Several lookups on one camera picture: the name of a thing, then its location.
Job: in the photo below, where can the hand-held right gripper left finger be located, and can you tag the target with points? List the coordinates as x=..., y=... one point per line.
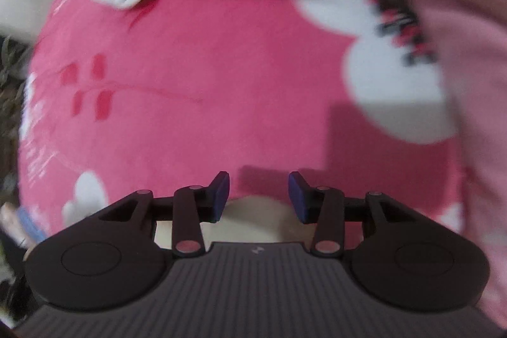
x=222, y=195

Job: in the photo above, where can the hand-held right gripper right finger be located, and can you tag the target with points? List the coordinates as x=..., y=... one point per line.
x=299, y=197

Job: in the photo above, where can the pink floral blanket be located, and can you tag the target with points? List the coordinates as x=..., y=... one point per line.
x=218, y=64

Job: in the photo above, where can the pink and grey quilt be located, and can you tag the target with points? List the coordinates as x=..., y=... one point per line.
x=467, y=64

